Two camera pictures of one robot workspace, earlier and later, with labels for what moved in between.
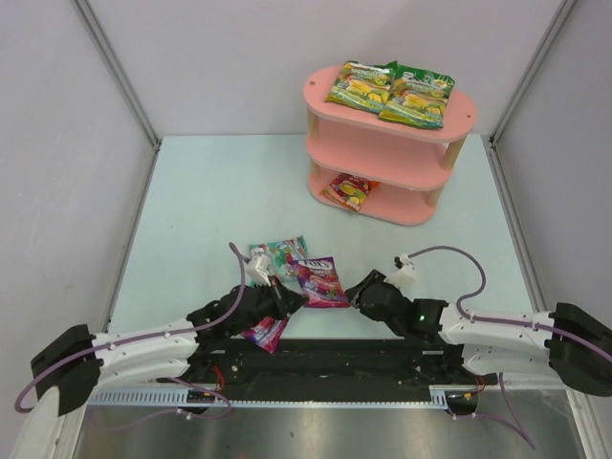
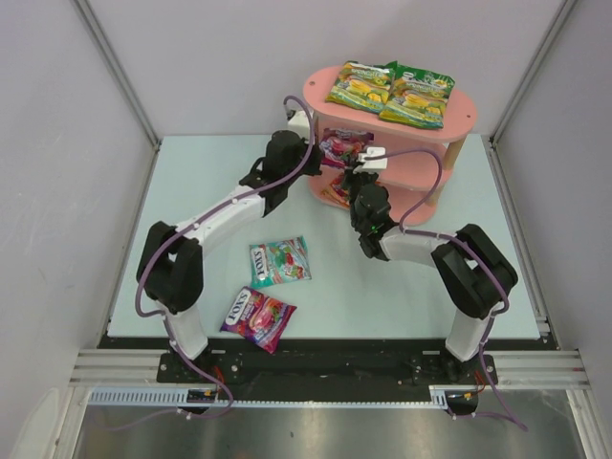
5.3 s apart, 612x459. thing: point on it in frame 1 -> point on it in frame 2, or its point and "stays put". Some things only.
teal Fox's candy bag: (281, 253) stays put
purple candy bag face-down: (319, 283) -> (339, 146)
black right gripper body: (371, 294) -> (360, 180)
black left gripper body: (278, 296) -> (312, 163)
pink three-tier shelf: (409, 162) stays put
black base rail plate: (325, 363) stays put
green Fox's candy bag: (418, 97) stays put
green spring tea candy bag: (362, 86) stays put
